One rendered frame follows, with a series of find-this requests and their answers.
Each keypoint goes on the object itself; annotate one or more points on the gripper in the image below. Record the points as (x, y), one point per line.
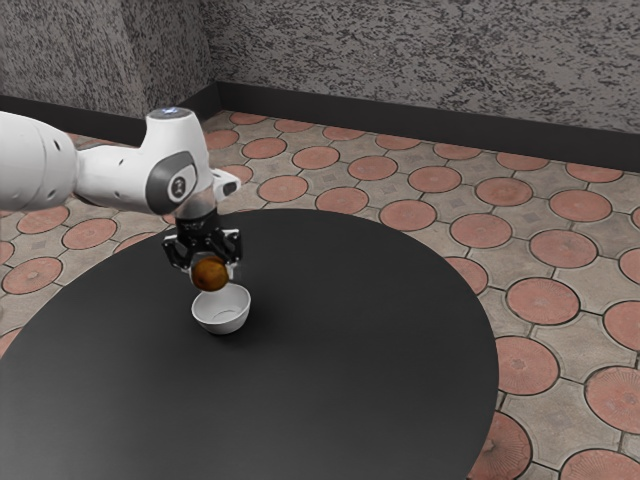
(200, 241)

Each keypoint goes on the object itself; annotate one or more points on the brown round fruit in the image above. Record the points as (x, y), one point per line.
(209, 273)

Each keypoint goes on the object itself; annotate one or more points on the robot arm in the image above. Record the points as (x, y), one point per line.
(100, 167)

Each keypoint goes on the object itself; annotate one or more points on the white bowl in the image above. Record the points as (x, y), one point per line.
(220, 311)

